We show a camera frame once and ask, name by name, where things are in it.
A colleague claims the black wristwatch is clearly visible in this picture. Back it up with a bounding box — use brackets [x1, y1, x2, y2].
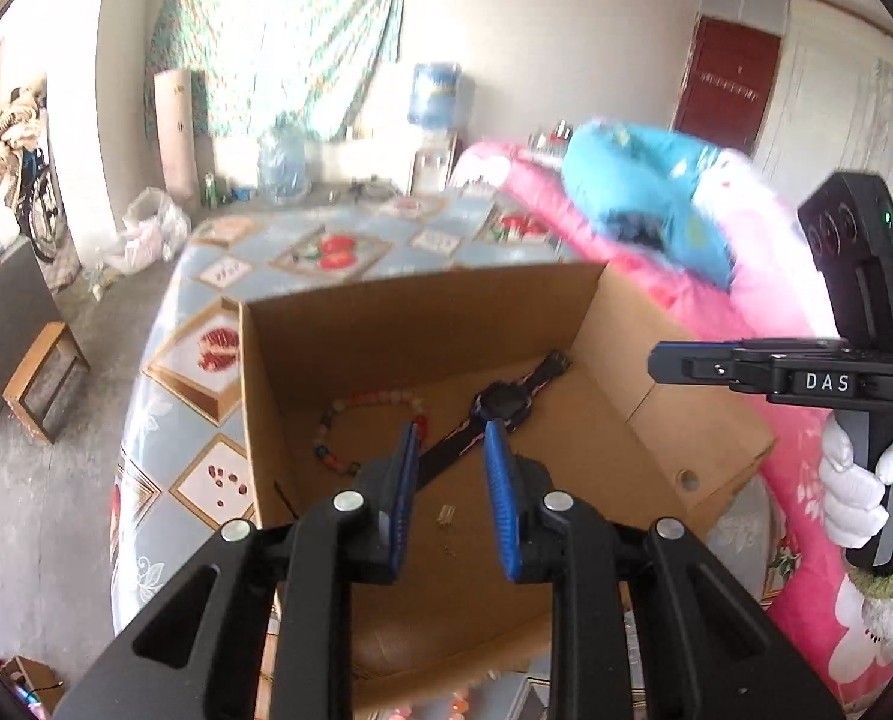
[417, 351, 570, 489]

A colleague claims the green blue bead bracelet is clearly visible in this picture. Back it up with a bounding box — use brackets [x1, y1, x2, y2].
[311, 388, 430, 478]

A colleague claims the pink bead bracelet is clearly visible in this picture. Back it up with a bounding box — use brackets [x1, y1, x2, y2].
[384, 687, 486, 720]

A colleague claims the white gloved right hand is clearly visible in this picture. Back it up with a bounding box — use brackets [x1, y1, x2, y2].
[819, 415, 893, 550]

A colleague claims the brown cardboard box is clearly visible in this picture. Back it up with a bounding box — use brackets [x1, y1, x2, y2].
[240, 263, 774, 717]

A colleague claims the blue patterned pillow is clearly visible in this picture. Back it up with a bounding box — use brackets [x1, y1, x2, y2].
[561, 121, 733, 289]

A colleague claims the floral fruit-print bedsheet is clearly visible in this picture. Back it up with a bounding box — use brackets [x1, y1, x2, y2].
[107, 190, 779, 720]

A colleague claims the pink floral blanket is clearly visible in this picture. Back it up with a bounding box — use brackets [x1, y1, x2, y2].
[450, 135, 893, 706]

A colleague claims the dark red door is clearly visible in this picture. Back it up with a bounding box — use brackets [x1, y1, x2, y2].
[673, 16, 782, 156]

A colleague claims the white water dispenser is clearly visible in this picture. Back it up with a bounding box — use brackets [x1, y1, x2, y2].
[409, 130, 460, 197]

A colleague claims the clear water jug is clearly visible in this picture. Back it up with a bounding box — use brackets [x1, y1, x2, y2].
[257, 114, 310, 205]

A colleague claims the white plastic bag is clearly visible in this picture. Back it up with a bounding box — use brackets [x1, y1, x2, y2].
[101, 187, 191, 277]

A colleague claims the small wooden stool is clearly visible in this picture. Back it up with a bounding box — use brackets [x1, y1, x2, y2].
[2, 320, 90, 445]

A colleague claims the bicycle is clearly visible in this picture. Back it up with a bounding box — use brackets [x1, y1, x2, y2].
[14, 148, 67, 263]

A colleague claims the rolled white mat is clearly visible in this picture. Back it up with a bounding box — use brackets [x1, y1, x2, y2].
[154, 70, 201, 210]

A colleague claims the green floral curtain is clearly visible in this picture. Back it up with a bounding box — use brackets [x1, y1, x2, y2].
[144, 0, 404, 142]

